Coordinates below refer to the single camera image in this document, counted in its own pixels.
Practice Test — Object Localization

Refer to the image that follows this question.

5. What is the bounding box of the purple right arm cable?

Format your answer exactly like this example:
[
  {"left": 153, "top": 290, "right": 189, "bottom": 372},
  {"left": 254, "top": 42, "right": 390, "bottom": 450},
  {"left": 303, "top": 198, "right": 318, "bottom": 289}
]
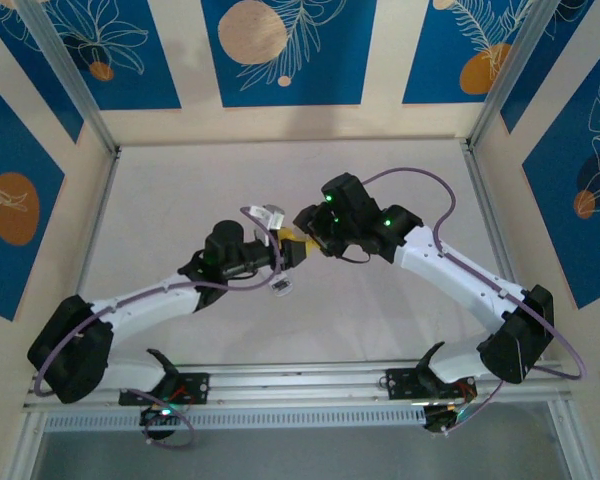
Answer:
[{"left": 362, "top": 167, "right": 589, "bottom": 436}]

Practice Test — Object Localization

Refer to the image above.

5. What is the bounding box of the black controller circuit board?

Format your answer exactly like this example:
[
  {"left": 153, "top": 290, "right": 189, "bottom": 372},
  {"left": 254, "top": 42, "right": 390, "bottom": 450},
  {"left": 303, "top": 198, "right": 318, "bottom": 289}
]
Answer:
[
  {"left": 138, "top": 403, "right": 184, "bottom": 441},
  {"left": 422, "top": 403, "right": 474, "bottom": 436}
]

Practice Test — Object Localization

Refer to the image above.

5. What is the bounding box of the aluminium front mounting beam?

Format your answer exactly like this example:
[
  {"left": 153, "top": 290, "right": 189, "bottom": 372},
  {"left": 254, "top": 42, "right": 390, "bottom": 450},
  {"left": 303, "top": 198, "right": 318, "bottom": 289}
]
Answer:
[{"left": 22, "top": 358, "right": 574, "bottom": 414}]

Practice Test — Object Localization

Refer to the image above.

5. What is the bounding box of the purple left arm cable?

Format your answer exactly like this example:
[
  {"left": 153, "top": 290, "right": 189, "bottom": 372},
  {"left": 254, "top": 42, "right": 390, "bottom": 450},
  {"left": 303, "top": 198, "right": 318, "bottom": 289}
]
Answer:
[{"left": 33, "top": 206, "right": 284, "bottom": 450}]

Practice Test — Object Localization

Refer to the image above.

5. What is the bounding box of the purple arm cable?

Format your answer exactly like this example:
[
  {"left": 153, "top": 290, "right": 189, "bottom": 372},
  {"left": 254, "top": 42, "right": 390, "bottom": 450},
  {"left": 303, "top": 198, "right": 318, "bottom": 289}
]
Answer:
[
  {"left": 33, "top": 206, "right": 284, "bottom": 450},
  {"left": 362, "top": 167, "right": 589, "bottom": 436}
]

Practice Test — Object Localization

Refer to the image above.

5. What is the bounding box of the aluminium frame corner post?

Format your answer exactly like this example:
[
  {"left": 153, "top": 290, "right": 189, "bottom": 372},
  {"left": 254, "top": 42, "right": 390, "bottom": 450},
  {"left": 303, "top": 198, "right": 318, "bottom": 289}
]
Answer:
[
  {"left": 17, "top": 0, "right": 122, "bottom": 157},
  {"left": 467, "top": 0, "right": 554, "bottom": 151}
]

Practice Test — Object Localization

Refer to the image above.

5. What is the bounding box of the aluminium front frame post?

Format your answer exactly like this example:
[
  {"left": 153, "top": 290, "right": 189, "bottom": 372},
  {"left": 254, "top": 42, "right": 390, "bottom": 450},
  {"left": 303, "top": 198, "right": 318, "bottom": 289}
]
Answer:
[
  {"left": 7, "top": 412, "right": 49, "bottom": 480},
  {"left": 547, "top": 399, "right": 584, "bottom": 480}
]

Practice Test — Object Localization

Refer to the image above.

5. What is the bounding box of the grey slotted cable duct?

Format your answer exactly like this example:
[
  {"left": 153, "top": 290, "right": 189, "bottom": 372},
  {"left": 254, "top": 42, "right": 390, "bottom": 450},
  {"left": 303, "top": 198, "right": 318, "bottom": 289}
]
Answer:
[{"left": 42, "top": 405, "right": 429, "bottom": 432}]

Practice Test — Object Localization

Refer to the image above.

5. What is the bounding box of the aluminium table side rail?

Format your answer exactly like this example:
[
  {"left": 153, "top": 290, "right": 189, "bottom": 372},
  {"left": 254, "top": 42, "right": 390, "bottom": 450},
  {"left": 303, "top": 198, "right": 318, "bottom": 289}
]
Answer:
[
  {"left": 459, "top": 139, "right": 544, "bottom": 361},
  {"left": 74, "top": 147, "right": 124, "bottom": 301}
]

